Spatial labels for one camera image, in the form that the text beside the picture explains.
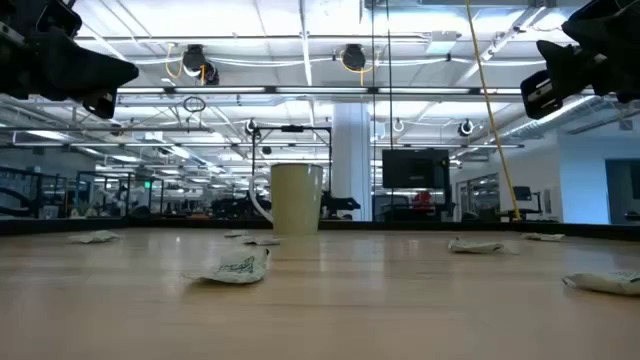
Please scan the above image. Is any dark glass door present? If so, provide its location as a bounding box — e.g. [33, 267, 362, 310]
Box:
[604, 158, 640, 225]

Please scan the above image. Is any white building column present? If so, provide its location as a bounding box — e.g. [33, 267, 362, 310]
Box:
[331, 102, 374, 222]

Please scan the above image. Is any small monitor on stand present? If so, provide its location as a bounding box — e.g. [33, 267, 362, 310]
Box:
[509, 185, 544, 221]

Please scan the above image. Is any black ceiling cable reel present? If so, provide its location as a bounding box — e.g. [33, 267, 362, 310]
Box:
[180, 43, 221, 86]
[339, 43, 369, 73]

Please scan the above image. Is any black coiled cable ring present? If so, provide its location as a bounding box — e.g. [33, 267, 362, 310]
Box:
[181, 95, 207, 114]

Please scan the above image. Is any black wire rack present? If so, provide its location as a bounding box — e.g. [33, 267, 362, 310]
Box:
[0, 166, 67, 220]

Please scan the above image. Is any cream ceramic mug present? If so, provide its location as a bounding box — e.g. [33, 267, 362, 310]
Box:
[248, 162, 325, 236]

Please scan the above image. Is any black metal frame stand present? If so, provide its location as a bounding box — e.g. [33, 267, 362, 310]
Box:
[251, 124, 333, 221]

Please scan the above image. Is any green white sweetener packet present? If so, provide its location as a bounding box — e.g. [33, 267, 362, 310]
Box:
[562, 270, 640, 297]
[239, 236, 284, 247]
[182, 247, 271, 286]
[447, 238, 519, 255]
[67, 230, 123, 245]
[519, 232, 566, 243]

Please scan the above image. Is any silver ceiling duct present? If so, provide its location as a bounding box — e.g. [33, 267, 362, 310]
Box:
[492, 94, 616, 144]

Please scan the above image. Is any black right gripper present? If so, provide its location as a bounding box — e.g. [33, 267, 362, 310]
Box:
[519, 0, 640, 121]

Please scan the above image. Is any black metal table frame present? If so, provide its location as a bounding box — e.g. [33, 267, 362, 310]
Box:
[0, 215, 640, 242]

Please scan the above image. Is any black flat screen monitor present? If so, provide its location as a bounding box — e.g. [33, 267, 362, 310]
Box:
[381, 148, 451, 190]

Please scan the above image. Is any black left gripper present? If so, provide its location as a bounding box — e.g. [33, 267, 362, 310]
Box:
[0, 0, 140, 120]

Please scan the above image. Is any red background object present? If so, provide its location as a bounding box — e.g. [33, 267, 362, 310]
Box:
[410, 189, 436, 211]

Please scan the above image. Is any yellow hanging cable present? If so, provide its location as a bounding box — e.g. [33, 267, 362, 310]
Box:
[464, 0, 522, 221]

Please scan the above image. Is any black metal cage frame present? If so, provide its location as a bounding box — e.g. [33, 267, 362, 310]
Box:
[74, 170, 165, 217]

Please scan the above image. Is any black hanging cable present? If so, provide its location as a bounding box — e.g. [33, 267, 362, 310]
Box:
[385, 0, 395, 222]
[370, 0, 376, 222]

